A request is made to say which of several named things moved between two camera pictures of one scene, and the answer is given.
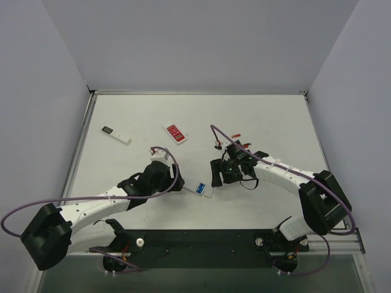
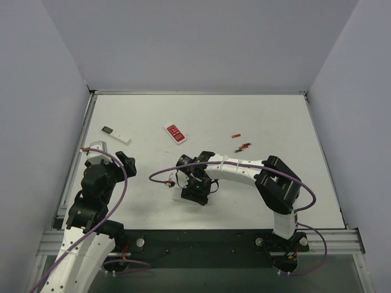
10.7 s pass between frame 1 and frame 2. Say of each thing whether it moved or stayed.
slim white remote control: stayed
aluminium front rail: stayed
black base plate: stayed
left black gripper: moved
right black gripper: moved
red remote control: stayed
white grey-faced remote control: moved
